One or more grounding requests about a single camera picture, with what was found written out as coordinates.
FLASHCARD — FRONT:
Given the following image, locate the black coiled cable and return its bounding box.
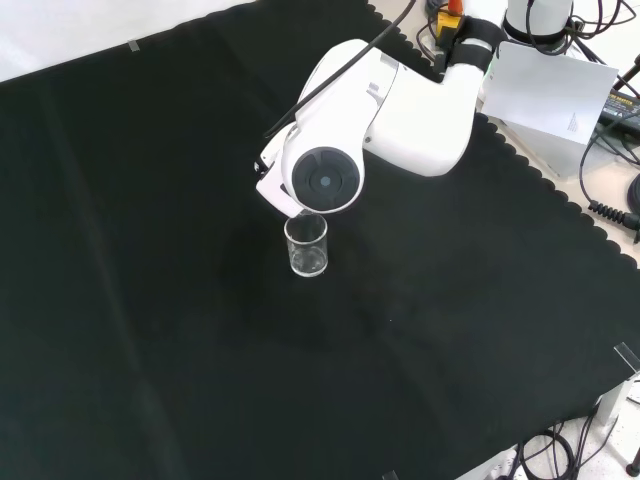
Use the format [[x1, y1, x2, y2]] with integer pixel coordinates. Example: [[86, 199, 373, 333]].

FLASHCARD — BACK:
[[578, 124, 640, 232]]

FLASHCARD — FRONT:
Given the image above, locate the black tripod leg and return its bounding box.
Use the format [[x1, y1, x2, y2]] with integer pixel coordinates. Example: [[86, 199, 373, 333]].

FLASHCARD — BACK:
[[612, 52, 640, 96]]

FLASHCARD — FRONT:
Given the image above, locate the black cable bundle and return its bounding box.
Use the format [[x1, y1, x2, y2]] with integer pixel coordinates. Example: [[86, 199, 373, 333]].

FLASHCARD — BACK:
[[564, 0, 640, 66]]

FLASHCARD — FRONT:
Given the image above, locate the black power adapter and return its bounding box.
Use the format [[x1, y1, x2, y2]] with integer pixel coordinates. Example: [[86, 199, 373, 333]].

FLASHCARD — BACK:
[[597, 88, 640, 129]]

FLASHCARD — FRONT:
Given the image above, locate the black round base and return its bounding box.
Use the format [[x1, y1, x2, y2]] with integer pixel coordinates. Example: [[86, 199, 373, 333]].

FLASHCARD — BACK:
[[625, 172, 640, 214]]

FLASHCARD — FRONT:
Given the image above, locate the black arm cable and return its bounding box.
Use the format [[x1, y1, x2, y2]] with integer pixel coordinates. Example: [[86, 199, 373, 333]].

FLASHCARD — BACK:
[[263, 0, 419, 140]]

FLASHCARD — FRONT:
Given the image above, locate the white power strip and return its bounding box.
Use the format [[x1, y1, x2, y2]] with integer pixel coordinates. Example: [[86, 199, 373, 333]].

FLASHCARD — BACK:
[[487, 447, 521, 480]]

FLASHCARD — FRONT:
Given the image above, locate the black looped floor cable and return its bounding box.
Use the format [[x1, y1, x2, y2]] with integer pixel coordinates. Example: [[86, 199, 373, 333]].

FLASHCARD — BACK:
[[514, 414, 601, 480]]

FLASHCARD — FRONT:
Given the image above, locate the grey metal bracket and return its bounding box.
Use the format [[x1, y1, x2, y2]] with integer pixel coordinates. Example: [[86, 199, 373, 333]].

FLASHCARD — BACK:
[[596, 374, 640, 469]]

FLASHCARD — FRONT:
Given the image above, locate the black bench cloth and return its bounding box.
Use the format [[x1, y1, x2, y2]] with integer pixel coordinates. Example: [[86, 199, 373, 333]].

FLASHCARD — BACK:
[[0, 0, 640, 480]]

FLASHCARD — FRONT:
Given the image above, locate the pale board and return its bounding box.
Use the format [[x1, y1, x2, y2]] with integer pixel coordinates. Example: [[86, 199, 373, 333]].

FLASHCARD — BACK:
[[482, 40, 620, 147]]

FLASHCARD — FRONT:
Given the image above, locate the grey metal box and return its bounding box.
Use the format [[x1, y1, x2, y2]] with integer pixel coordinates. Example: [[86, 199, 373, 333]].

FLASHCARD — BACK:
[[492, 117, 604, 177]]

